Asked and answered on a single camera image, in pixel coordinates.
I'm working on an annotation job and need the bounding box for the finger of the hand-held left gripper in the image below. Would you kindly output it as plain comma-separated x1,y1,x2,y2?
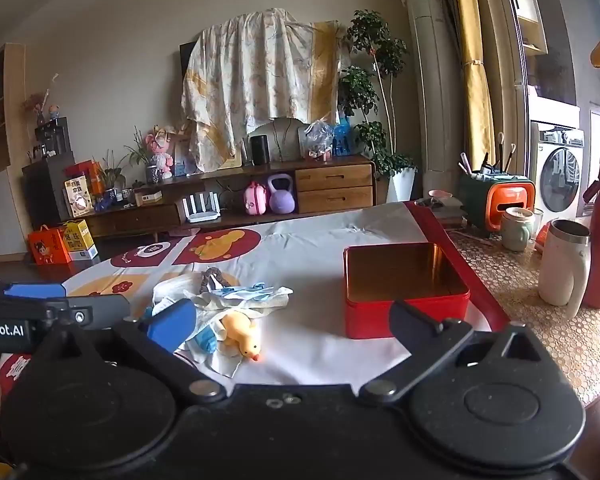
45,293,132,332
0,282,67,309

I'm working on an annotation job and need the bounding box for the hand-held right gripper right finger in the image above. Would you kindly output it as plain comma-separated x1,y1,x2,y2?
358,300,549,406

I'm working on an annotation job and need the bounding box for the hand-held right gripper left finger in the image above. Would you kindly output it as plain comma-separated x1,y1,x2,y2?
32,299,228,405

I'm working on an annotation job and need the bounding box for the red metal tin box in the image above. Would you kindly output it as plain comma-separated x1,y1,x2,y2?
343,242,471,340

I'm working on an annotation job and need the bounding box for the white gauze drawstring bag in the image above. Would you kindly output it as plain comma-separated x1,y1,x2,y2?
152,274,211,312

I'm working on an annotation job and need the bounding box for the yellow plush duck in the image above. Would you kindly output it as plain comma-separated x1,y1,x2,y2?
219,310,262,364

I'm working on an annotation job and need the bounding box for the cream soft cloth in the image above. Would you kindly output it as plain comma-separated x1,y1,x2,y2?
177,286,294,380

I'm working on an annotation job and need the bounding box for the orange gift box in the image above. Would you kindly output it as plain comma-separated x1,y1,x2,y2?
28,226,73,266

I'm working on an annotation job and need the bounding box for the brown hair scrunchie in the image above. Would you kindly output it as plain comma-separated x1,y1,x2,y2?
199,268,227,294

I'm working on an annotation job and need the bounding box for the yellow gift box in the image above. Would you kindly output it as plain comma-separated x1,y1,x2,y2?
61,218,99,261

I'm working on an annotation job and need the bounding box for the black small fridge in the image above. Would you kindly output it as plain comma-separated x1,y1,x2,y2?
21,151,77,227

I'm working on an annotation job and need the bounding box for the snack box with window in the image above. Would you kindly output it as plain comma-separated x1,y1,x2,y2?
63,174,94,219

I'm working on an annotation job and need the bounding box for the beige patterned table mat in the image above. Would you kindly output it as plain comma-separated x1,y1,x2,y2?
449,232,600,407

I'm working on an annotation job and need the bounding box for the white router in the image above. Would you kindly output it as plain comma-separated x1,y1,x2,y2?
181,193,222,224

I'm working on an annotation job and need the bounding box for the orange gift bag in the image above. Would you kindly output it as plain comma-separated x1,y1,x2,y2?
64,159,105,197

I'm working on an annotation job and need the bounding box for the printed tablecloth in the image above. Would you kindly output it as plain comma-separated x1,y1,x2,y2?
0,200,512,397

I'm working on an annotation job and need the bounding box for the green ceramic lidded cup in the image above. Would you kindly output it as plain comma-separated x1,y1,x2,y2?
500,207,536,253

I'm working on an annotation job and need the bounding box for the green orange desk organizer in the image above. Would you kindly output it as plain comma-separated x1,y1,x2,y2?
458,132,537,239

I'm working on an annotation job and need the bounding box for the pink toy backpack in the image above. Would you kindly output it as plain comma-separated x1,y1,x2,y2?
243,181,271,216

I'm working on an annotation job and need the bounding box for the black coffee machine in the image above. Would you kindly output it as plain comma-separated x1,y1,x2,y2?
34,117,72,159

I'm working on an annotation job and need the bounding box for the white steel tumbler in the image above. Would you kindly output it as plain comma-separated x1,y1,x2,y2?
538,218,592,319

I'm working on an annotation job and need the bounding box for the wooden television cabinet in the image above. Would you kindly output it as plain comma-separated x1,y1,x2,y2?
81,155,379,242

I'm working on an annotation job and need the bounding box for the small potted orchid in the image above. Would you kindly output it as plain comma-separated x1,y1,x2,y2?
124,127,152,188

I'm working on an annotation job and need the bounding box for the purple kettlebell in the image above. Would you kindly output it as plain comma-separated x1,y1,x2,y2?
267,173,298,214

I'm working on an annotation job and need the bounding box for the pink plush doll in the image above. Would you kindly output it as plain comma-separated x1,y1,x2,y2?
146,126,176,180

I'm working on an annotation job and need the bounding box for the black cylinder speaker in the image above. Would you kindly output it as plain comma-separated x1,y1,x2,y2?
250,134,271,166

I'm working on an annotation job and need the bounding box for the clear plastic bag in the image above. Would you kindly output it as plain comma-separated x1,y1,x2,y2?
304,119,337,164

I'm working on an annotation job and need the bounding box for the white washing machine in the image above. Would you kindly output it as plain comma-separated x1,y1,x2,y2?
529,120,585,217

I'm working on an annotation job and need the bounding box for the white standing air conditioner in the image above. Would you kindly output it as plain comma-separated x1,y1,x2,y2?
399,0,465,197

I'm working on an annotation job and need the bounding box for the black television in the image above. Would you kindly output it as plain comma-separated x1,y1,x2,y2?
178,41,201,88

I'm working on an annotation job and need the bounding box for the yellow curtain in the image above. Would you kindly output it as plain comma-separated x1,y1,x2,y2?
449,0,497,167

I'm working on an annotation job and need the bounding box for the tall green potted plant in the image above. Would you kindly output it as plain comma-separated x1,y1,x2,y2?
337,9,422,204

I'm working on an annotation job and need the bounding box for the wooden wall shelf cabinet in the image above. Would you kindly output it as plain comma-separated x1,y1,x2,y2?
0,42,32,262

